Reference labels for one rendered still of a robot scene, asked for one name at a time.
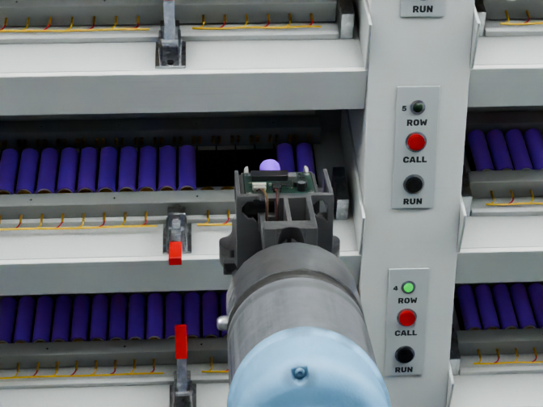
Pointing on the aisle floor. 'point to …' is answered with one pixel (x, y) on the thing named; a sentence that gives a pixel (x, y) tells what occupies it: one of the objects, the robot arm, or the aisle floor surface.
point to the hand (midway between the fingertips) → (273, 211)
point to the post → (435, 387)
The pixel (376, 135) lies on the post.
